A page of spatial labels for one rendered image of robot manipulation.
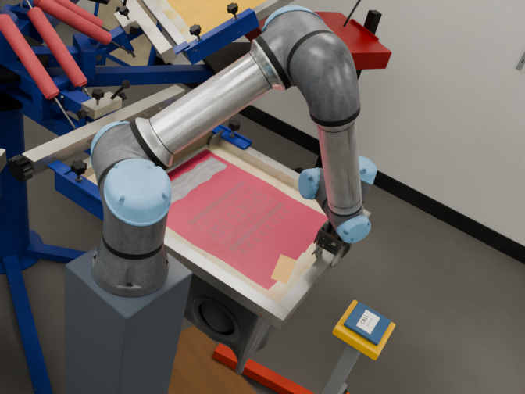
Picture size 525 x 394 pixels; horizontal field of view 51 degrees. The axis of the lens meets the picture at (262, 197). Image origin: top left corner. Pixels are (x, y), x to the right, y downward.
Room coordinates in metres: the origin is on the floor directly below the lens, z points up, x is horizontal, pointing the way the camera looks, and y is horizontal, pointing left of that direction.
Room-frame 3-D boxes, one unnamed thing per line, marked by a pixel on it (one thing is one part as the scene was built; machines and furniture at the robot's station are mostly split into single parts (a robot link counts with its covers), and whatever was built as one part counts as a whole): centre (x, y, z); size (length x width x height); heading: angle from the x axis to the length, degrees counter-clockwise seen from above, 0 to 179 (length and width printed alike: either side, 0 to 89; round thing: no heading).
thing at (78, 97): (1.55, 0.64, 1.02); 0.17 x 0.06 x 0.05; 68
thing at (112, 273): (0.76, 0.22, 1.25); 0.15 x 0.15 x 0.10
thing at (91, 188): (1.17, 0.45, 0.98); 0.30 x 0.05 x 0.07; 68
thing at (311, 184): (1.11, -0.14, 1.28); 0.11 x 0.11 x 0.08; 31
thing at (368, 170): (1.17, -0.22, 1.28); 0.09 x 0.08 x 0.11; 121
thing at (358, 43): (2.61, -0.03, 1.06); 0.61 x 0.46 x 0.12; 128
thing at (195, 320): (1.15, 0.14, 0.77); 0.46 x 0.09 x 0.36; 68
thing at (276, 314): (1.34, 0.12, 0.97); 0.79 x 0.58 x 0.04; 68
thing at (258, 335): (1.23, -0.15, 0.74); 0.45 x 0.03 x 0.43; 158
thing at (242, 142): (1.68, 0.24, 0.98); 0.30 x 0.05 x 0.07; 68
